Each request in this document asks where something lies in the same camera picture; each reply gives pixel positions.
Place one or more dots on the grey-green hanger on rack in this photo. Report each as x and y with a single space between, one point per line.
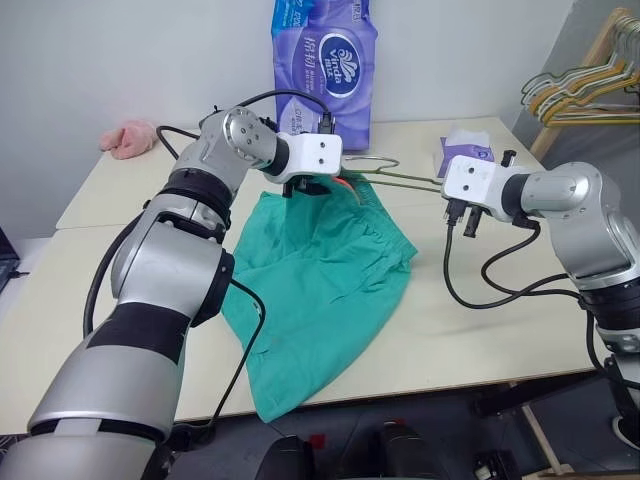
550 80

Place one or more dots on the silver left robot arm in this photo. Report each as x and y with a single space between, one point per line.
150 280

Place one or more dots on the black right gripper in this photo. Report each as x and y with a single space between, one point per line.
471 220

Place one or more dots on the light wooden hanger rack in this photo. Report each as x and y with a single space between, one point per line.
550 132

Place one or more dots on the light wooden floor bar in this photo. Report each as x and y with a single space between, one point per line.
542 440

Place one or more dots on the dark laptop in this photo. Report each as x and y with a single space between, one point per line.
6 260

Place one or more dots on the green shorts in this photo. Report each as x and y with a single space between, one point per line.
320 280

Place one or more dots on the dark rounded shape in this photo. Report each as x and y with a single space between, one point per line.
290 460
405 452

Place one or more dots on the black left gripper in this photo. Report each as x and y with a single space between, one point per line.
312 187

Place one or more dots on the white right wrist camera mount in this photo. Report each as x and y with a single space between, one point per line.
470 180

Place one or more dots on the purple tissue box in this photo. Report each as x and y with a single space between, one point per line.
460 150

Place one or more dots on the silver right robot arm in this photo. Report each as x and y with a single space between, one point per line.
575 215

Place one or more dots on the yellow hanger on rack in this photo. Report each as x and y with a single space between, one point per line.
560 107

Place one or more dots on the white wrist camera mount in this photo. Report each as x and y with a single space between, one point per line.
315 152
470 180

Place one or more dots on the pink plush toy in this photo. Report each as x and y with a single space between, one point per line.
127 140

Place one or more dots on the purple toilet paper pack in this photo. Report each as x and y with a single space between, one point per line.
325 100

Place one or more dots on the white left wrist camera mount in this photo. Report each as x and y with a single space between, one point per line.
315 152

